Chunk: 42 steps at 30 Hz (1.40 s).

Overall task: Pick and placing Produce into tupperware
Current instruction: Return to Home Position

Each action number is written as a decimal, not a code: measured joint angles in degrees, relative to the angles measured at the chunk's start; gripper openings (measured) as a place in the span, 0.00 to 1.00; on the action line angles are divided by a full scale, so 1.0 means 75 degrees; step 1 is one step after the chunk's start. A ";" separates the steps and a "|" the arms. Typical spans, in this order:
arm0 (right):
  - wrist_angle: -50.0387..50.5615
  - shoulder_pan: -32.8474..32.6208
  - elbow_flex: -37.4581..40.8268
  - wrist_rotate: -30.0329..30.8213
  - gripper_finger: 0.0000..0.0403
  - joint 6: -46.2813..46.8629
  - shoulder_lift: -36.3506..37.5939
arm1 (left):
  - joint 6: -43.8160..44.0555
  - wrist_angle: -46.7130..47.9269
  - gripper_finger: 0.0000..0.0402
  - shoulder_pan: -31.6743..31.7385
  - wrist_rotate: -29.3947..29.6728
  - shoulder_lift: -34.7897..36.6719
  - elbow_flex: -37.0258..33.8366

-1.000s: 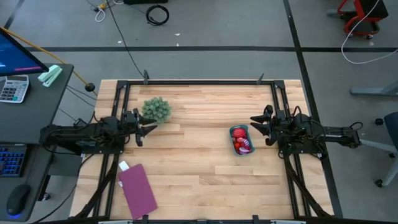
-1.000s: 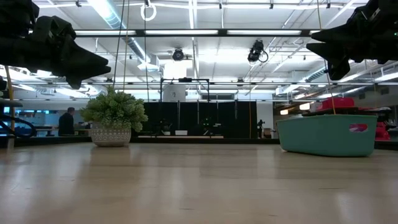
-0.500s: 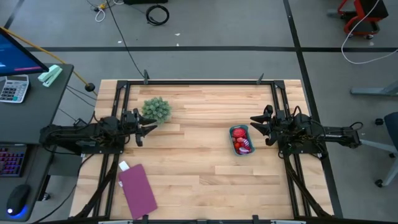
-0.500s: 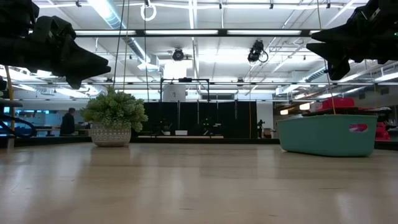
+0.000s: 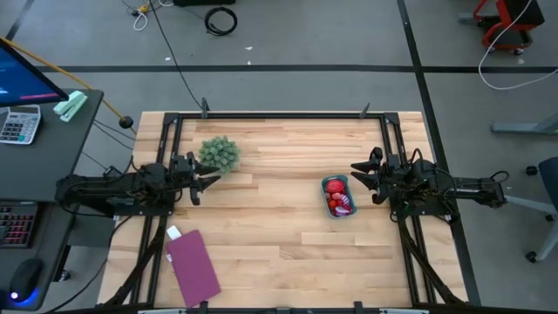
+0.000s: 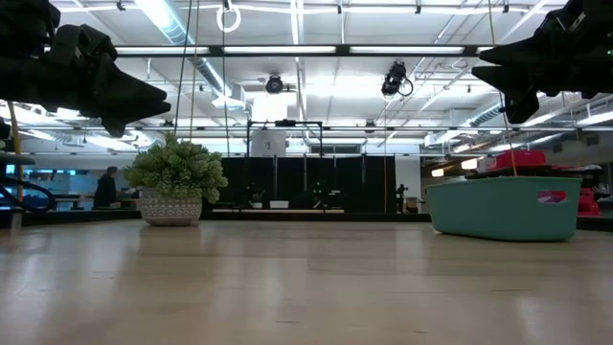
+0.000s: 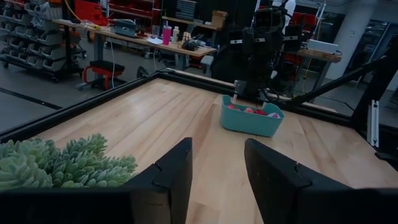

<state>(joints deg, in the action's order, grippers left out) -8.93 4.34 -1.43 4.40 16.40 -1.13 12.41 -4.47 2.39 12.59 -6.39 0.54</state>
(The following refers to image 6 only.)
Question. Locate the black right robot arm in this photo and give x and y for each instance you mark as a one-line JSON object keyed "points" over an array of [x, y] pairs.
{"points": [[604, 29]]}

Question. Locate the black curtain partition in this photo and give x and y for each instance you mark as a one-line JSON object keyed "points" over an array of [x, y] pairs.
{"points": [[292, 182]]}

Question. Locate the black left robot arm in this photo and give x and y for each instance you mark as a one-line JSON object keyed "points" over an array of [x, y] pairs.
{"points": [[24, 81]]}

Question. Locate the small cardboard box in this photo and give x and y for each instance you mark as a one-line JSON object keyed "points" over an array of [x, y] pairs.
{"points": [[412, 205]]}

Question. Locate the round black ceiling device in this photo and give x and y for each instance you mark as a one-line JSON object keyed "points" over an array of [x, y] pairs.
{"points": [[274, 84]]}

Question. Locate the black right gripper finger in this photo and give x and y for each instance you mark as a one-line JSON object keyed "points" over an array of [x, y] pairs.
{"points": [[527, 52], [522, 86]]}

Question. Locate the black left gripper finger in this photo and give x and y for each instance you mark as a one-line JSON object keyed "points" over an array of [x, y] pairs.
{"points": [[120, 112], [129, 84]]}

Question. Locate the white storage bin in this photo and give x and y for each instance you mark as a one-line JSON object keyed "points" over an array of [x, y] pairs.
{"points": [[486, 164]]}

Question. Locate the person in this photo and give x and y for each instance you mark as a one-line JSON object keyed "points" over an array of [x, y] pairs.
{"points": [[105, 191]]}

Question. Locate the green plant in patterned pot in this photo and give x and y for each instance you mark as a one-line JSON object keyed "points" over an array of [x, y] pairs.
{"points": [[172, 167]]}

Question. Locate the red box stack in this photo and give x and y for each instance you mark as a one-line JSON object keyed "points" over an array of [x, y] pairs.
{"points": [[589, 203]]}

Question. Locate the black tripod stand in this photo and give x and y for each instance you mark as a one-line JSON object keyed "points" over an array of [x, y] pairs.
{"points": [[401, 196]]}

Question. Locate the white cabinet box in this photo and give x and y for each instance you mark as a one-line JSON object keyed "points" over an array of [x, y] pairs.
{"points": [[268, 144]]}

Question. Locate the teal plastic tub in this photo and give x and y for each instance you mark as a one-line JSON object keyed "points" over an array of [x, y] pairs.
{"points": [[503, 211]]}

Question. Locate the red storage bin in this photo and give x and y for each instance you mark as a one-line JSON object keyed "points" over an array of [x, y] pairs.
{"points": [[522, 159]]}

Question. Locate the overhead light bar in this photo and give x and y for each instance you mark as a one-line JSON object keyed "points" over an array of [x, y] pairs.
{"points": [[278, 50]]}

